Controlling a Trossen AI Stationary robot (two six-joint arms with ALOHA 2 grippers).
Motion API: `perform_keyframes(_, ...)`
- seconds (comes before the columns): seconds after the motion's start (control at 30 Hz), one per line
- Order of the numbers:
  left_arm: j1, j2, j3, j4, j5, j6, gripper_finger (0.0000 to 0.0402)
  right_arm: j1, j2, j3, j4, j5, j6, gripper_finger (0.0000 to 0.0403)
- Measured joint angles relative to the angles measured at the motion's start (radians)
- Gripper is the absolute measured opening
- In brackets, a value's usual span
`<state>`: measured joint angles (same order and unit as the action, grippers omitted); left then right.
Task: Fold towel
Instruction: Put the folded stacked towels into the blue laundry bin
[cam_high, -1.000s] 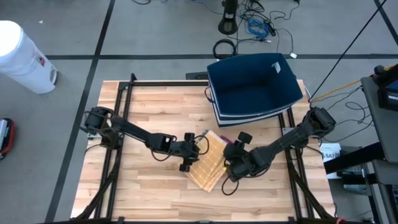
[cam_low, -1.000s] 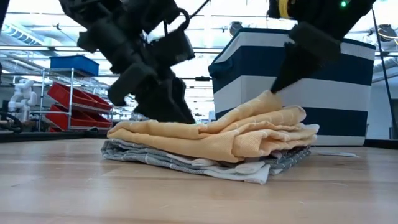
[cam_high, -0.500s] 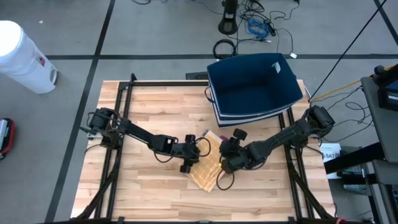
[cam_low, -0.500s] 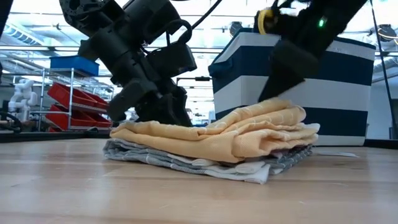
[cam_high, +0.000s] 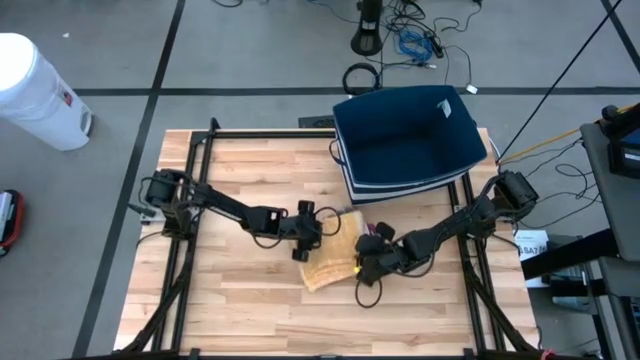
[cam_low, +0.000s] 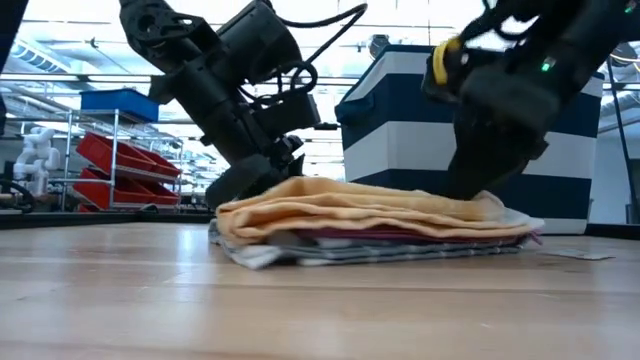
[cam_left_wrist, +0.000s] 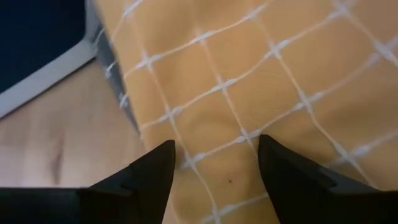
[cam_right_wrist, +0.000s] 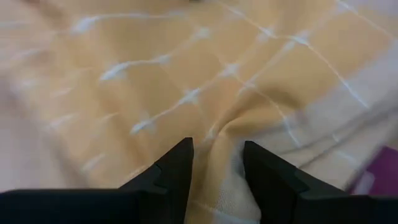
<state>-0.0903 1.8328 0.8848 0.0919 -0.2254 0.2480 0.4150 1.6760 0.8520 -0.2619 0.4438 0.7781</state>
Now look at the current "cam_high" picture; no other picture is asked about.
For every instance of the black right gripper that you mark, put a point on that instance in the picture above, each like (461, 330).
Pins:
(380, 255)

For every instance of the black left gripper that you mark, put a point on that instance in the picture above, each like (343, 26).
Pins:
(302, 230)

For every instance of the orange checked towel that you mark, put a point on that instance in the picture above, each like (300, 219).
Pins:
(335, 260)

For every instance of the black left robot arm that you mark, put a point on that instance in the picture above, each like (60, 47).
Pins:
(225, 205)

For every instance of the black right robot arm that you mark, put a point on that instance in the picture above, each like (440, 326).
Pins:
(450, 227)

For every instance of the black floor plate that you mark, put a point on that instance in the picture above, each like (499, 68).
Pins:
(315, 122)

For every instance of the navy white striped basket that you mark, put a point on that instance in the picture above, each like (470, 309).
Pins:
(405, 135)

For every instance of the white printed paper box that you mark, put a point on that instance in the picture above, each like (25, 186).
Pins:
(532, 247)

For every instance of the black desk crossbar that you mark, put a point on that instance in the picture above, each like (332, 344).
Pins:
(570, 255)

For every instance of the black pole stand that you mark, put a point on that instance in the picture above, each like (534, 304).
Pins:
(366, 40)

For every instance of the grey desk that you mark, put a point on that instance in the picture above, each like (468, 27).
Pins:
(605, 200)

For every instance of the red black floor device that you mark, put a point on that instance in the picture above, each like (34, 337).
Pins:
(10, 220)

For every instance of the white trash bin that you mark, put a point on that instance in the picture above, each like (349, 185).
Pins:
(35, 95)

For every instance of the black table frame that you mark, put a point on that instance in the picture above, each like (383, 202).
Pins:
(275, 134)

